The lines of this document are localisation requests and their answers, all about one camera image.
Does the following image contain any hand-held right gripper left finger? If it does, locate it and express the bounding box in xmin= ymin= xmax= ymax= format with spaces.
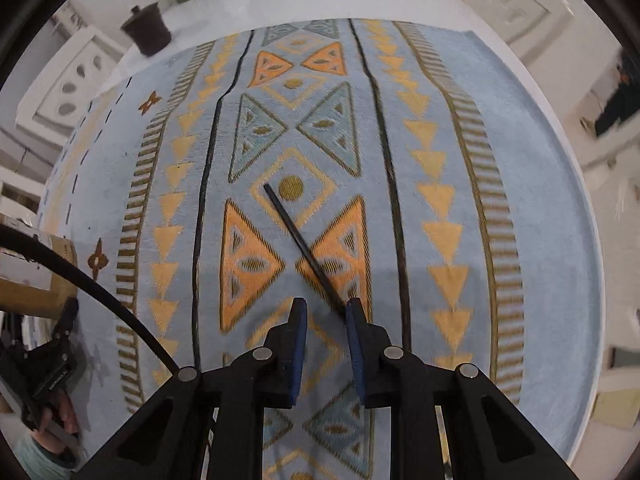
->
xmin=80 ymin=297 xmax=308 ymax=480

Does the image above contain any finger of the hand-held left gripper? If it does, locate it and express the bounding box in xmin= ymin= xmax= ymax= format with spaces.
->
xmin=47 ymin=297 xmax=81 ymax=361

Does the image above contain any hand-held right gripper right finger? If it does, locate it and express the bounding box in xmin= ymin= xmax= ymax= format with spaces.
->
xmin=345 ymin=297 xmax=581 ymax=480

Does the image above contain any bamboo utensil holder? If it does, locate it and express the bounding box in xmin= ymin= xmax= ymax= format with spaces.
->
xmin=0 ymin=212 xmax=79 ymax=320

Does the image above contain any black chopstick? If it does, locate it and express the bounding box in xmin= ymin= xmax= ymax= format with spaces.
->
xmin=262 ymin=183 xmax=352 ymax=317

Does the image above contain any person's left forearm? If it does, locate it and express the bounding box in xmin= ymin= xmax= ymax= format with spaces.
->
xmin=12 ymin=432 xmax=78 ymax=480

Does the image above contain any person's left hand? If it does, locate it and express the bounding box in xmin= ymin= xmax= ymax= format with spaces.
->
xmin=27 ymin=390 xmax=81 ymax=461

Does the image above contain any patterned blue tablecloth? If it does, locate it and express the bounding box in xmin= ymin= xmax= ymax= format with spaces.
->
xmin=37 ymin=17 xmax=603 ymax=480

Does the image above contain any dark brown tea jar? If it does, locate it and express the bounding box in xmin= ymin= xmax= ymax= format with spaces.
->
xmin=121 ymin=3 xmax=173 ymax=57

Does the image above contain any dark blurred object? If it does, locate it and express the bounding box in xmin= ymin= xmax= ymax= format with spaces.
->
xmin=594 ymin=52 xmax=640 ymax=137

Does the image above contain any black cable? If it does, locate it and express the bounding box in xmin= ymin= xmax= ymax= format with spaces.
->
xmin=0 ymin=224 xmax=187 ymax=377

